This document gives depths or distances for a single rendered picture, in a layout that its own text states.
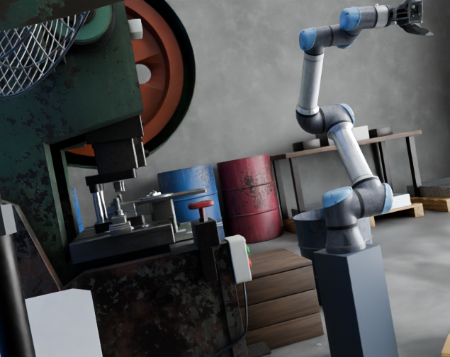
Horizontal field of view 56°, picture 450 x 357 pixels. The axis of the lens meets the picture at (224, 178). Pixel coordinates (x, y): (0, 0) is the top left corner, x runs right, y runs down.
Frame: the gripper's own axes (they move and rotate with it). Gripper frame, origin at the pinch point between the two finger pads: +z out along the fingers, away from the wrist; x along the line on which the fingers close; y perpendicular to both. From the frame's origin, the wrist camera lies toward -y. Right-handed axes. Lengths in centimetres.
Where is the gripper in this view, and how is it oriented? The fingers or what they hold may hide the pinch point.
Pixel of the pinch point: (433, 13)
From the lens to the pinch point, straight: 182.6
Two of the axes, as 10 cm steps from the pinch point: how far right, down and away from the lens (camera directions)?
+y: 1.4, 2.0, -9.7
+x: -0.9, -9.7, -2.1
